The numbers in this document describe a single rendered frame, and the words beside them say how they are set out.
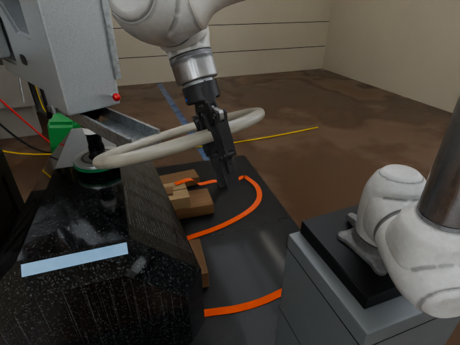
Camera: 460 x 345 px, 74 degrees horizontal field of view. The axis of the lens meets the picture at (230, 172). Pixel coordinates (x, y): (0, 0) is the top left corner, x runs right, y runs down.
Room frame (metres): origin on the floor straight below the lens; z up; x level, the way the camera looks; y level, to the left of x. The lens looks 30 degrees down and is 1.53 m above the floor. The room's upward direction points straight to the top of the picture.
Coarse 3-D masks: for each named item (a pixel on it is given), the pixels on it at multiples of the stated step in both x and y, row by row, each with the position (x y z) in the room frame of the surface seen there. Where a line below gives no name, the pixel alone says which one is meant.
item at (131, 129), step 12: (48, 108) 1.33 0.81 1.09; (108, 108) 1.25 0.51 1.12; (84, 120) 1.15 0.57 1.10; (96, 120) 1.10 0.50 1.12; (108, 120) 1.22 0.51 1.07; (120, 120) 1.17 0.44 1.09; (132, 120) 1.10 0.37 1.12; (96, 132) 1.08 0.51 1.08; (108, 132) 1.01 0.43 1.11; (120, 132) 1.08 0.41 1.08; (132, 132) 1.08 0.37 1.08; (144, 132) 1.05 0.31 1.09; (156, 132) 0.99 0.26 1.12; (120, 144) 0.95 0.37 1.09
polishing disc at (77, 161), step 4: (108, 148) 1.35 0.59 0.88; (112, 148) 1.35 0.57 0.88; (84, 152) 1.31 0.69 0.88; (88, 152) 1.31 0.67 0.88; (76, 156) 1.27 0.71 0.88; (80, 156) 1.27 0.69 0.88; (84, 156) 1.27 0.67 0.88; (76, 160) 1.23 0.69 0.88; (80, 160) 1.23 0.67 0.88; (84, 160) 1.23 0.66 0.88; (88, 160) 1.23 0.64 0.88; (76, 164) 1.19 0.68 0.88; (80, 164) 1.19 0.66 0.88; (84, 164) 1.19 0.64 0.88; (88, 164) 1.19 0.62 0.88; (92, 164) 1.19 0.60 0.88; (84, 168) 1.17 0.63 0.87; (88, 168) 1.16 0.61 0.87; (92, 168) 1.16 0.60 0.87; (96, 168) 1.17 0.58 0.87
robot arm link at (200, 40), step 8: (200, 32) 0.63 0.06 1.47; (208, 32) 0.67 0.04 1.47; (192, 40) 0.62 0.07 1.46; (200, 40) 0.64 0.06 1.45; (208, 40) 0.66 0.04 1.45; (168, 48) 0.61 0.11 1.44; (176, 48) 0.61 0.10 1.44; (184, 48) 0.63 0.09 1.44; (192, 48) 0.63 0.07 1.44; (200, 48) 0.64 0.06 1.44; (208, 48) 0.66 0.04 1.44; (168, 56) 0.65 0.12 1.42; (176, 56) 0.64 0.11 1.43
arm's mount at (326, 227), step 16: (352, 208) 0.89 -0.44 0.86; (304, 224) 0.82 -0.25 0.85; (320, 224) 0.81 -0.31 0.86; (336, 224) 0.81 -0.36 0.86; (320, 240) 0.74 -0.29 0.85; (336, 240) 0.73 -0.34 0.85; (320, 256) 0.72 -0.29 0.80; (336, 256) 0.67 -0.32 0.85; (352, 256) 0.67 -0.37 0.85; (336, 272) 0.64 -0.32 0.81; (352, 272) 0.61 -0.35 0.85; (368, 272) 0.61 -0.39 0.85; (352, 288) 0.58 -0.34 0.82; (368, 288) 0.56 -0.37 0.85; (384, 288) 0.55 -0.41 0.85; (368, 304) 0.53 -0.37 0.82
